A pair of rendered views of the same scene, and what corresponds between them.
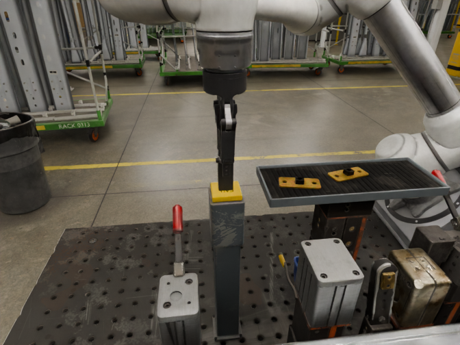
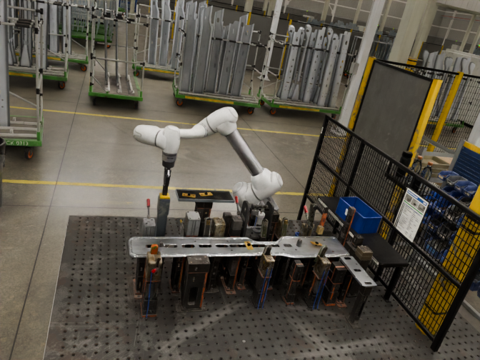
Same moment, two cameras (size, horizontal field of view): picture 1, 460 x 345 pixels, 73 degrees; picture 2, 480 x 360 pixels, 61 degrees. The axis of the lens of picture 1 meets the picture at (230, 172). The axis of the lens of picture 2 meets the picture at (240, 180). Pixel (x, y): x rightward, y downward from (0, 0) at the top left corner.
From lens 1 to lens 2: 200 cm
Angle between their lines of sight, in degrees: 14
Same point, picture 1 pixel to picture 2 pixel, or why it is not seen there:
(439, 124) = (253, 179)
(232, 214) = (166, 203)
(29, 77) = not seen: outside the picture
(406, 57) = (239, 152)
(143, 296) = (119, 243)
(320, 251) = (191, 213)
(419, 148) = (248, 188)
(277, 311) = not seen: hidden behind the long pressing
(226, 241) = (163, 213)
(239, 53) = (173, 158)
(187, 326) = (151, 229)
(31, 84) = not seen: outside the picture
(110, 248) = (97, 225)
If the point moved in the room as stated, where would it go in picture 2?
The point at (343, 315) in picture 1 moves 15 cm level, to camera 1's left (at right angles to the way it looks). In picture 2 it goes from (195, 231) to (171, 230)
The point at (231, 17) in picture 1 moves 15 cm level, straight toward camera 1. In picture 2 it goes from (172, 151) to (172, 161)
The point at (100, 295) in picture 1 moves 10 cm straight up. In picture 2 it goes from (99, 241) to (100, 229)
